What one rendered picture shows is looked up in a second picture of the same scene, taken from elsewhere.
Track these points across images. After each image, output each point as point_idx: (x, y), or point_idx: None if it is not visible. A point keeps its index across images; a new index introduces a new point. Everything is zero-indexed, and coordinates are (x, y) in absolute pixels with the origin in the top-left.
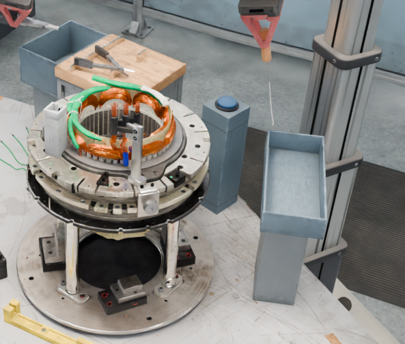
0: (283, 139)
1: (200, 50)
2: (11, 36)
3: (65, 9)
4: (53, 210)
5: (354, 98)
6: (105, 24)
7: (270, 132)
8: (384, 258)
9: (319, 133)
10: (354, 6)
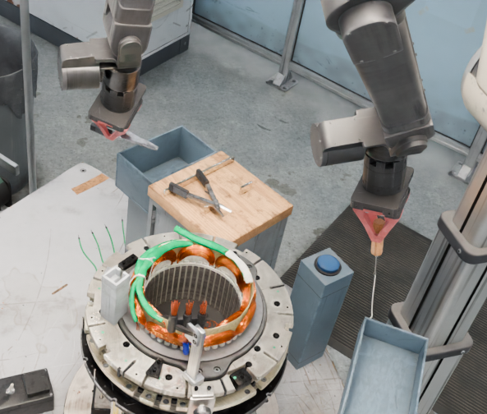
0: (380, 330)
1: (338, 114)
2: (160, 68)
3: (218, 48)
4: (98, 381)
5: (474, 290)
6: (252, 70)
7: (367, 320)
8: (478, 383)
9: (426, 315)
10: None
